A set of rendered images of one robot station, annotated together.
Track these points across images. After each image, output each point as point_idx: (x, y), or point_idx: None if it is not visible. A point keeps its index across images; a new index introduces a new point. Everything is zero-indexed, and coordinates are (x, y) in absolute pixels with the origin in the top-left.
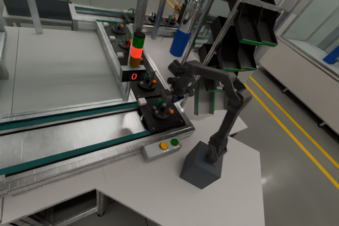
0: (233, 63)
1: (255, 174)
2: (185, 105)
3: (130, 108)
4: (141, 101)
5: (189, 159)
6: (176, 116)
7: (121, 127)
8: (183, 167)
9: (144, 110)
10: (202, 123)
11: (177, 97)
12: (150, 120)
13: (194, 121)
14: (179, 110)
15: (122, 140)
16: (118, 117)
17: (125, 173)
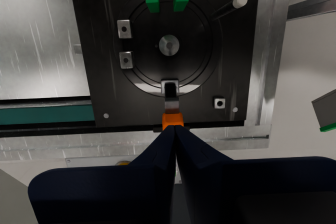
0: None
1: None
2: None
3: None
4: None
5: (182, 223)
6: (225, 86)
7: (17, 61)
8: (174, 196)
9: (85, 20)
10: (322, 91)
11: (199, 220)
12: (103, 80)
13: (303, 76)
14: (261, 49)
15: (7, 122)
16: (7, 17)
17: (51, 159)
